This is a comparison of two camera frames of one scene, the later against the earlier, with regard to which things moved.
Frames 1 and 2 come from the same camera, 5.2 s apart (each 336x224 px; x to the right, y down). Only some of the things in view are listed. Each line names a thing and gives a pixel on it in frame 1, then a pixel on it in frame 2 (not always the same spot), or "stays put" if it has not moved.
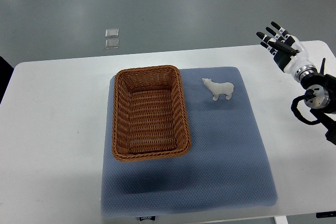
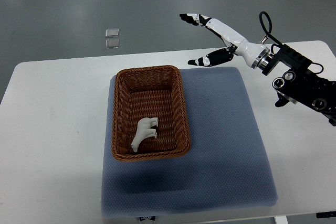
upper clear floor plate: (112, 33) stays put
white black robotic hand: (288, 51) -> (254, 53)
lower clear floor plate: (112, 43) stays put
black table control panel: (326, 214) stays put
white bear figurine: (218, 88) -> (144, 130)
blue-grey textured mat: (224, 170) stays put
